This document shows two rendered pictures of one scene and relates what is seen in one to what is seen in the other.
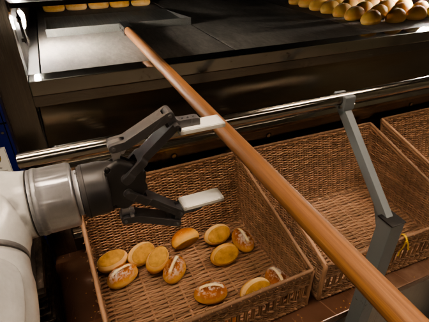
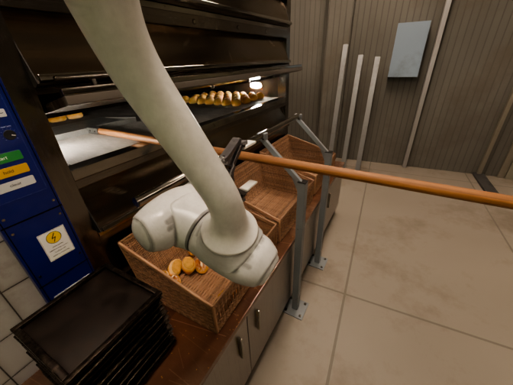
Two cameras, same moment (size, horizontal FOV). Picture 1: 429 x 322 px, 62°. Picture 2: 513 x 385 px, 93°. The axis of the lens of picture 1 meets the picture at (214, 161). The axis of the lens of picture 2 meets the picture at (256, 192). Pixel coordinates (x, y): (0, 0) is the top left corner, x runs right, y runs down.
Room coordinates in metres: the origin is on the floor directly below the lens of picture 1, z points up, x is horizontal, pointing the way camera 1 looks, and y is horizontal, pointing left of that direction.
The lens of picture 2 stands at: (-0.12, 0.42, 1.49)
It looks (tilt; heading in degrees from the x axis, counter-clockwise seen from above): 29 degrees down; 324
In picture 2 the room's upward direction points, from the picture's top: 2 degrees counter-clockwise
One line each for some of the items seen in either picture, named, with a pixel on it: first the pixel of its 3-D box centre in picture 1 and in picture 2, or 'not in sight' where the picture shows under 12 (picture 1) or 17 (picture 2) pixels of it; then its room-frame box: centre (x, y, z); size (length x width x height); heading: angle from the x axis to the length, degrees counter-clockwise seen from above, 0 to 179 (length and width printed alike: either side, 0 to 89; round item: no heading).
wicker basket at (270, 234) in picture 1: (189, 246); (208, 244); (0.76, 0.07, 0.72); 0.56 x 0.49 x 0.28; 115
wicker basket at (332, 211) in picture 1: (348, 197); (266, 191); (0.99, -0.47, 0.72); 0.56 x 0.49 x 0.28; 112
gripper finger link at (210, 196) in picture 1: (201, 199); (248, 185); (0.46, 0.02, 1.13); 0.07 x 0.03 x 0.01; 113
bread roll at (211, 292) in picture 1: (210, 291); not in sight; (0.68, 0.01, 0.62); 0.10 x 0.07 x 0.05; 99
